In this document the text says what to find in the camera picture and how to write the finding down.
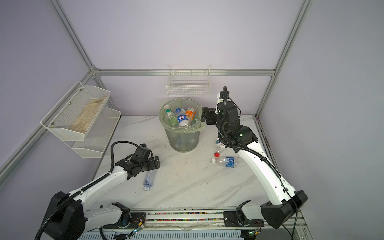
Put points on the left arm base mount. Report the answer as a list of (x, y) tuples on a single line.
[(131, 220)]

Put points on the grey mesh waste bin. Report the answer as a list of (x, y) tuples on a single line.
[(183, 142)]

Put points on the red label crushed bottle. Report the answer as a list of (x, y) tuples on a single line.
[(219, 148)]

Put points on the small blue label bottle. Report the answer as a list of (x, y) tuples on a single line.
[(182, 118)]

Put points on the orange label bottle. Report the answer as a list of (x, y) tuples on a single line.
[(190, 114)]

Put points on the aluminium front rail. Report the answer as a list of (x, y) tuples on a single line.
[(180, 220)]

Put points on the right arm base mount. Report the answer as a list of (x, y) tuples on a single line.
[(238, 219)]

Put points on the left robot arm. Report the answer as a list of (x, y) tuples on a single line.
[(68, 215)]

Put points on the white mesh two-tier shelf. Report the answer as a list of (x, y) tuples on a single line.
[(92, 144)]

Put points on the crushed clear bottle white cap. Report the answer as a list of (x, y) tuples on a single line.
[(149, 180)]

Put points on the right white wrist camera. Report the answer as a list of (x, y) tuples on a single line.
[(221, 96)]

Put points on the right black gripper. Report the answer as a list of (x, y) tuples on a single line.
[(209, 114)]

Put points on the green label clear bottle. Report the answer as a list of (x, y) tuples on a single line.
[(170, 117)]

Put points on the white wire wall basket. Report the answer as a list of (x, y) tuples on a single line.
[(188, 80)]

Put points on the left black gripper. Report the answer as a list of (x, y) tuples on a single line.
[(152, 165)]

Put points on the beige cloth in shelf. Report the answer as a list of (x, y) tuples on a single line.
[(83, 122)]

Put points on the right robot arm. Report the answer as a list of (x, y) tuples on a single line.
[(284, 200)]

